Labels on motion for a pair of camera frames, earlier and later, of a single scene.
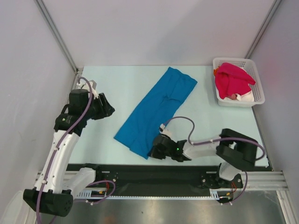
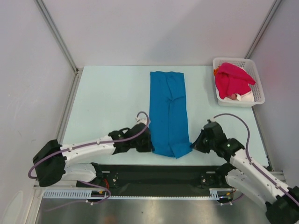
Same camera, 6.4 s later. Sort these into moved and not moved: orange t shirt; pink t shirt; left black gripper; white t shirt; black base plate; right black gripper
Moved: left black gripper; right black gripper
Not moved: white t shirt; black base plate; pink t shirt; orange t shirt
